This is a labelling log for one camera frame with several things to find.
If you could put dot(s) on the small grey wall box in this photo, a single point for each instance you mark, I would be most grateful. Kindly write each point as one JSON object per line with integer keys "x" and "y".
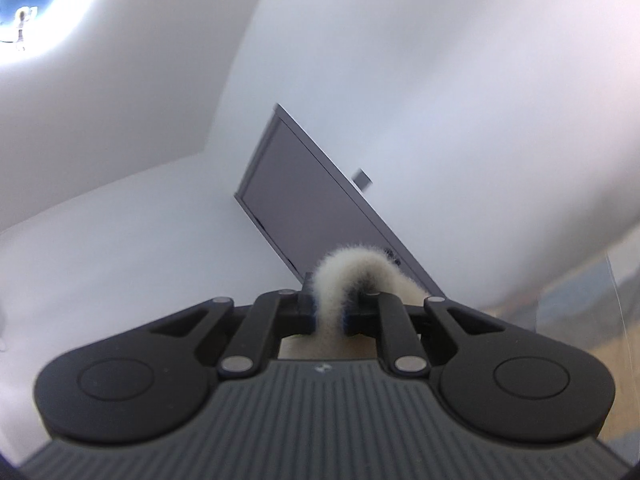
{"x": 361, "y": 180}

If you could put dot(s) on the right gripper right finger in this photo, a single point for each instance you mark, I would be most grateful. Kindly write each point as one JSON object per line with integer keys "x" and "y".
{"x": 383, "y": 317}

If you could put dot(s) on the round ceiling lamp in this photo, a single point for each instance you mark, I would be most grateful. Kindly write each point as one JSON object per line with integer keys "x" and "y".
{"x": 31, "y": 29}

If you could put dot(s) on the grey wardrobe cabinet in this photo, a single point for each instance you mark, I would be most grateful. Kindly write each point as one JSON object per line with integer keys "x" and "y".
{"x": 305, "y": 206}

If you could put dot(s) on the cream fuzzy striped sweater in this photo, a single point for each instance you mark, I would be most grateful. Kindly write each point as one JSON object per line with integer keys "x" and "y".
{"x": 337, "y": 280}

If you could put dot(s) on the patchwork pastel quilt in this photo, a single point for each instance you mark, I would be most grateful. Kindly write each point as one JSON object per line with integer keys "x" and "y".
{"x": 596, "y": 309}

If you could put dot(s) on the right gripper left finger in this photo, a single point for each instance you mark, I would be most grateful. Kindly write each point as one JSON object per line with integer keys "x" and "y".
{"x": 256, "y": 331}

